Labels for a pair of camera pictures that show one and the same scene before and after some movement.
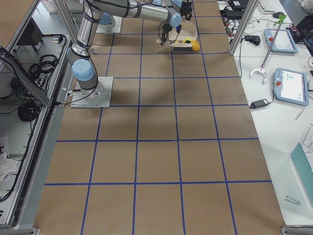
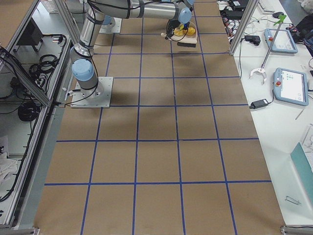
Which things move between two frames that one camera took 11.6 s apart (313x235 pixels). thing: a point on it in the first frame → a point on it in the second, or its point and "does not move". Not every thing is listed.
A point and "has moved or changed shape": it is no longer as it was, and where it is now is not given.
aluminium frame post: (251, 7) does not move
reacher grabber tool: (261, 69) does not move
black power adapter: (258, 104) does not move
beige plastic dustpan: (188, 31) does not move
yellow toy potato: (195, 46) → (191, 31)
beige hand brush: (175, 44) has moved or changed shape
